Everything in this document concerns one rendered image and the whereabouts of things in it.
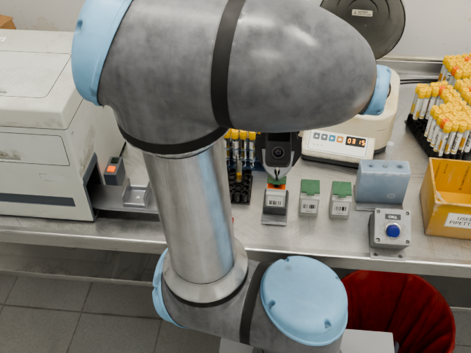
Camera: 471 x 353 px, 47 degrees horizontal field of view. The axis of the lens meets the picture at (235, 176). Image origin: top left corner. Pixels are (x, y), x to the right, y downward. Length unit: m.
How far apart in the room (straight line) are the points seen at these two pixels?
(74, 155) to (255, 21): 0.71
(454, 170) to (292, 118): 0.84
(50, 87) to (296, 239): 0.56
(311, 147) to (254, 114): 0.87
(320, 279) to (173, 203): 0.26
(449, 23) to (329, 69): 1.18
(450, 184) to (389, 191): 0.15
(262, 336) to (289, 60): 0.44
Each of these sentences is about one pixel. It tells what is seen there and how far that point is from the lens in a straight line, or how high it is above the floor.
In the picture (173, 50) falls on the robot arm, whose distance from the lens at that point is 0.42.
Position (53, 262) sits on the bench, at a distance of 1.96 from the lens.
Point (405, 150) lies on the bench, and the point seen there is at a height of 0.88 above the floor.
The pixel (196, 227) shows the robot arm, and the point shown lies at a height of 1.29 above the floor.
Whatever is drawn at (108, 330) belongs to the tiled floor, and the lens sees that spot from 2.08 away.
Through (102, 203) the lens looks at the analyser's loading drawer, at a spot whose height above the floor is 0.91.
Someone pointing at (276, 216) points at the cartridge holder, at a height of 0.89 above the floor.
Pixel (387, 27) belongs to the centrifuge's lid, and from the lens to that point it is 1.49.
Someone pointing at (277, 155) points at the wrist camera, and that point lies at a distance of 0.96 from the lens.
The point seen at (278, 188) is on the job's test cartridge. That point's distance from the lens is 1.12.
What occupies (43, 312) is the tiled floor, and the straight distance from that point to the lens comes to 2.19.
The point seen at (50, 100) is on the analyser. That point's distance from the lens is 1.04.
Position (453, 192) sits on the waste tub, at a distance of 1.29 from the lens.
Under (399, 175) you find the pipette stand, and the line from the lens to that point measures 1.16.
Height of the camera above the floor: 1.75
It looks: 44 degrees down
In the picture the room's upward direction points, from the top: 1 degrees counter-clockwise
